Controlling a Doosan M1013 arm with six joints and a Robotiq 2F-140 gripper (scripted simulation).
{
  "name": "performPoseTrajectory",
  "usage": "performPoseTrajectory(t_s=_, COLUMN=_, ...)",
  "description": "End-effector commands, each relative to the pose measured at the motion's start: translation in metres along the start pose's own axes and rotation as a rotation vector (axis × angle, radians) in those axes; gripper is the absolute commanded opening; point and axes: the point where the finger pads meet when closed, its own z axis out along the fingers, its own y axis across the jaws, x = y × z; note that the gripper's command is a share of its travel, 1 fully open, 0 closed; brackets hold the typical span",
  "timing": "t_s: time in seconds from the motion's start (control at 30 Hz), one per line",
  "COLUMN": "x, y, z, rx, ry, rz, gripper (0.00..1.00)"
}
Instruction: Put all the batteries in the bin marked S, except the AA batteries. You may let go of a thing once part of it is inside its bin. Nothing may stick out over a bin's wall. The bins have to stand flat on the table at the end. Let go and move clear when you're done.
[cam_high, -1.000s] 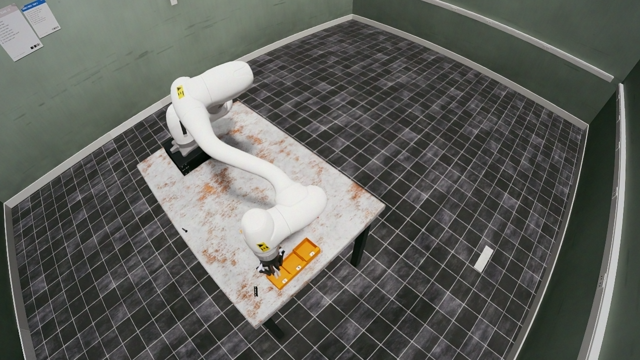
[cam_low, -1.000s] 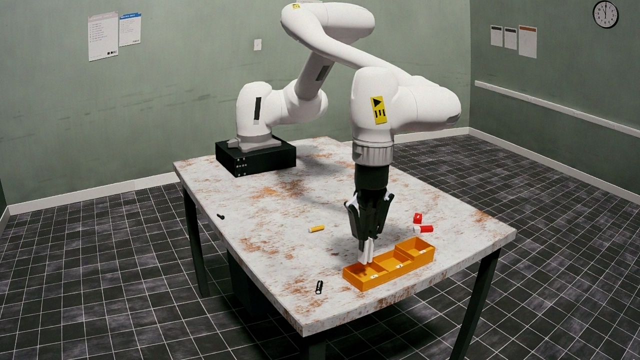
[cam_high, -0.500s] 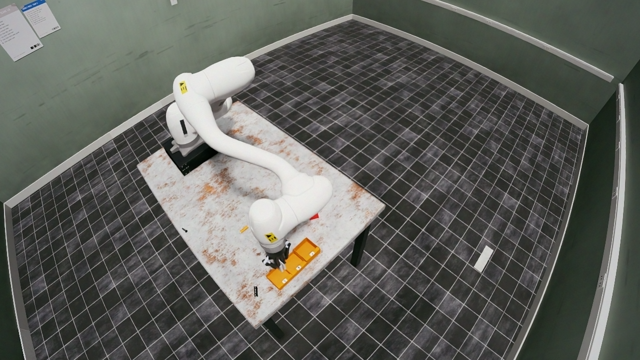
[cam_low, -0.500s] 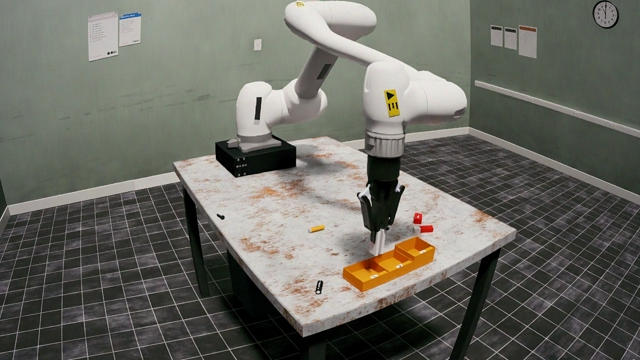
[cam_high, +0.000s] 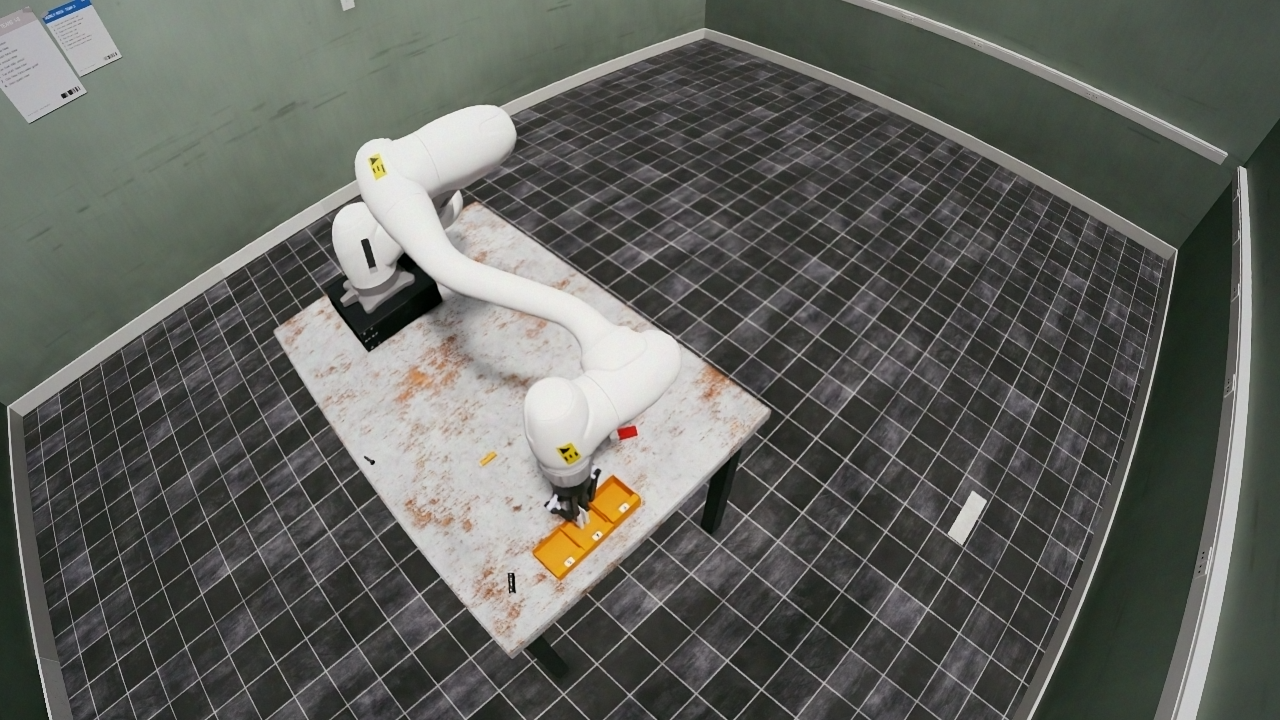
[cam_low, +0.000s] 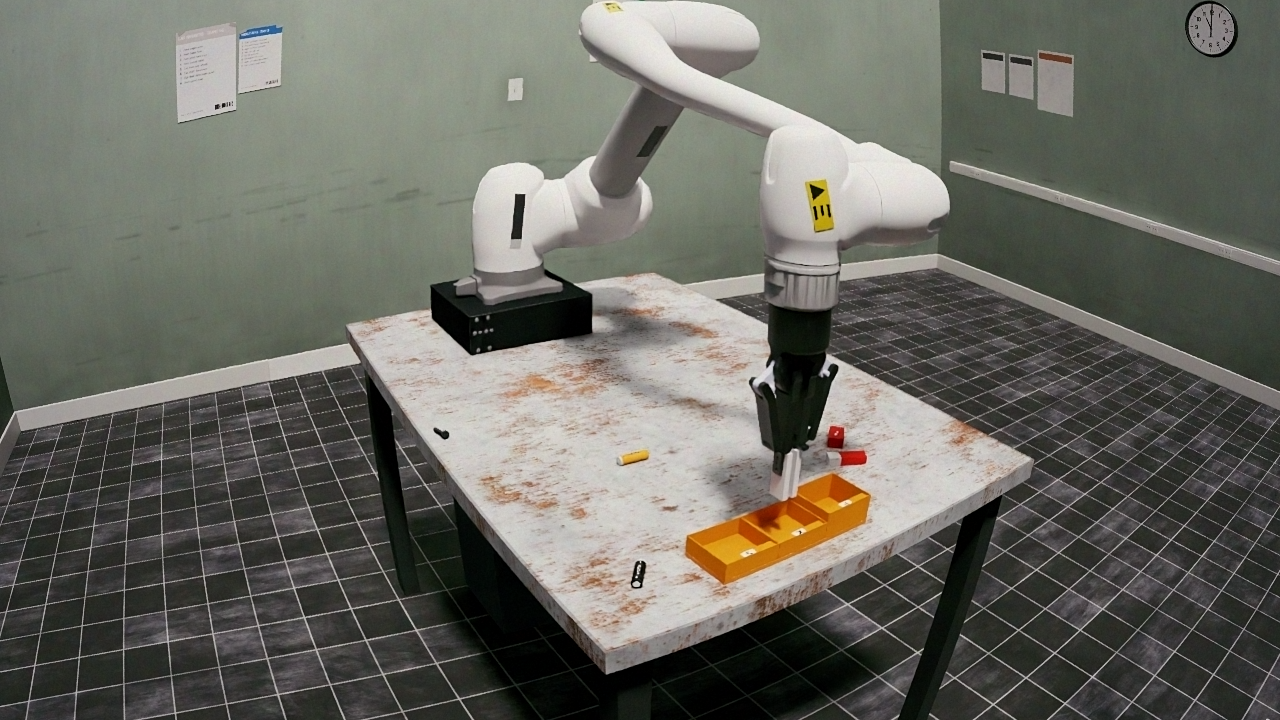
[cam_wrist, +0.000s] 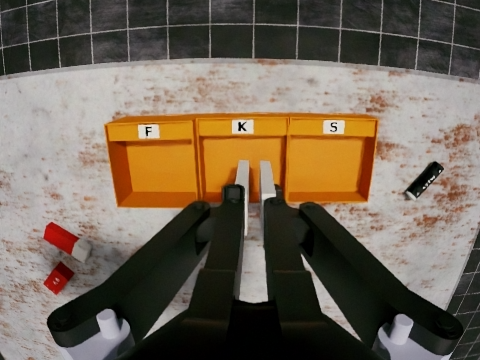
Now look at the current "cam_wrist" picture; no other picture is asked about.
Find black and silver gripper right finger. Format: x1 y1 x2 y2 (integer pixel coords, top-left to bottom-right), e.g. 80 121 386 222
259 161 464 360

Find orange three-compartment tray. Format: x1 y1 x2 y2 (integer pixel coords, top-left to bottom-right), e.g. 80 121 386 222
104 112 379 209

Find black battery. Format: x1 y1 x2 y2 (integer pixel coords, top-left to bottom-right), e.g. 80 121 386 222
406 161 444 201

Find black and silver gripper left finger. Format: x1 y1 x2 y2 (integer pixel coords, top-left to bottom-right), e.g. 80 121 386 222
46 160 249 360

